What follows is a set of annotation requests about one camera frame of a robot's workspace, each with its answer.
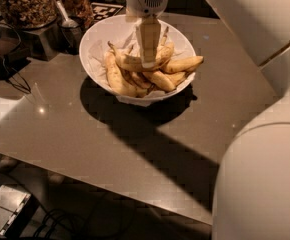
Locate black appliance on left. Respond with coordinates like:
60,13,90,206
0,23,32,82

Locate black floor cables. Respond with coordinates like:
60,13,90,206
0,170,136,240

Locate white spoon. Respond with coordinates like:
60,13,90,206
56,0,78,28

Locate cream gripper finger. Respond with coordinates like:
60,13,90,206
136,16,161,68

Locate large glass nut jar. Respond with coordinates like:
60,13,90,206
0,0,57,29

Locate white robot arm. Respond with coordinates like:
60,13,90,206
155,0,290,240

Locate white bowl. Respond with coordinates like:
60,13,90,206
78,14,197,108

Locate black white marker tag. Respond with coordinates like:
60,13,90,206
91,2,123,21

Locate dark cup with spoon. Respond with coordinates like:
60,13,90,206
57,16,84,55

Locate left yellow banana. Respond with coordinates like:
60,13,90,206
104,52,137,97

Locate curved yellow banana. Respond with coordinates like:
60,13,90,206
107,41,174,72

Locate middle yellow banana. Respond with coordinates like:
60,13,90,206
143,70,176,92

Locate right yellow banana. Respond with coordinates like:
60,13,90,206
161,56,204,74

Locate grey metal box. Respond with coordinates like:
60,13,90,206
0,185,32,237

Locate metal stand under jar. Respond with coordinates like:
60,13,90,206
19,23,61,61

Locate small glass snack jar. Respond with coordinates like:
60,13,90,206
62,0,94,29

